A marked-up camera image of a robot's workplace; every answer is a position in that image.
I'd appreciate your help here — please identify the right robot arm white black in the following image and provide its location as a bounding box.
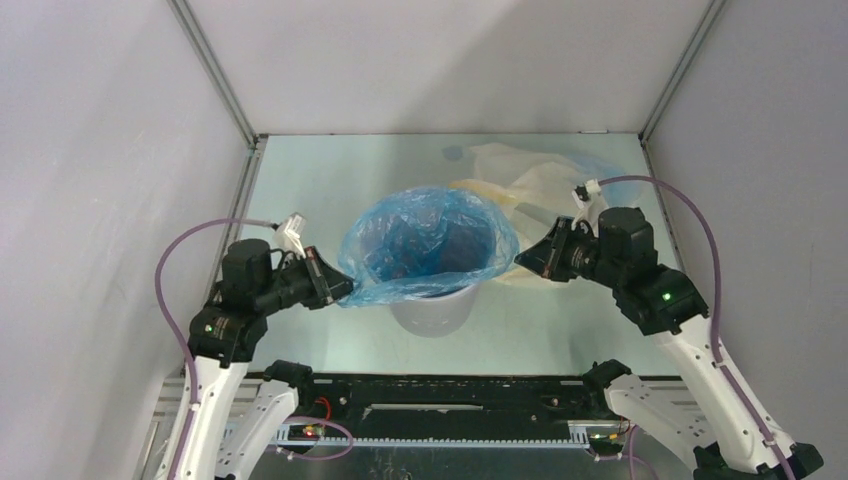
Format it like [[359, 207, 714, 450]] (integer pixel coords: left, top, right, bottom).
[[515, 207, 824, 479]]

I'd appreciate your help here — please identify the yellowish translucent trash bag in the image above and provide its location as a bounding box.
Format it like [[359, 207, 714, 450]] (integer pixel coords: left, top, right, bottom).
[[443, 143, 625, 250]]

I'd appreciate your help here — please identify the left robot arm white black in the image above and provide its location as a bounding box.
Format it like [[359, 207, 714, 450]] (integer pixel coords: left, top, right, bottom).
[[158, 239, 353, 479]]

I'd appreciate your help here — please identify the aluminium frame front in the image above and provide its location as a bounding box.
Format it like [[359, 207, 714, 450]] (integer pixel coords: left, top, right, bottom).
[[132, 374, 776, 480]]

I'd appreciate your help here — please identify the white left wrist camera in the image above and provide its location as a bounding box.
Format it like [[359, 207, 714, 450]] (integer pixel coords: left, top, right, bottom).
[[272, 212, 306, 259]]

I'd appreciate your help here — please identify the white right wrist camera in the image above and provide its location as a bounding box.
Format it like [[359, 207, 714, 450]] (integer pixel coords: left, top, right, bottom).
[[572, 179, 608, 231]]

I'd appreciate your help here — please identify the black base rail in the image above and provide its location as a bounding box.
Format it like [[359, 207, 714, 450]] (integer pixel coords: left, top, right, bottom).
[[296, 373, 625, 443]]

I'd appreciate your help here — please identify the aluminium corner post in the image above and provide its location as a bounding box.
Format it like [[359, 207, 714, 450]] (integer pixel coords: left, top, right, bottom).
[[167, 0, 258, 149], [639, 0, 729, 145]]

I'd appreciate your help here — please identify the grey plastic trash bin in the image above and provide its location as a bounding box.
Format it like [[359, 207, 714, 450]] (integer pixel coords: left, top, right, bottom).
[[389, 285, 480, 338]]

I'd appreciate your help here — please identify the blue translucent trash bag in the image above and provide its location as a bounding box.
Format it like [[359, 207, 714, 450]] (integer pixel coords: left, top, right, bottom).
[[338, 186, 520, 308]]

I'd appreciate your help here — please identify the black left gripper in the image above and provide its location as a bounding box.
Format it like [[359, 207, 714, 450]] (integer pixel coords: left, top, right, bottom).
[[257, 244, 362, 313]]

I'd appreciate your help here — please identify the right aluminium corner post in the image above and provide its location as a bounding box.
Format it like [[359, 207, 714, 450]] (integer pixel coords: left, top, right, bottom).
[[639, 0, 729, 145]]

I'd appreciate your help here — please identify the left aluminium corner post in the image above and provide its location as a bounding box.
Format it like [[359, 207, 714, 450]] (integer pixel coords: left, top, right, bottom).
[[167, 0, 258, 149]]

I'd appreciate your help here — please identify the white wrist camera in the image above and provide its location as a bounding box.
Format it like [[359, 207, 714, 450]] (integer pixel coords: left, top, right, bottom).
[[272, 212, 306, 259], [572, 179, 608, 231]]

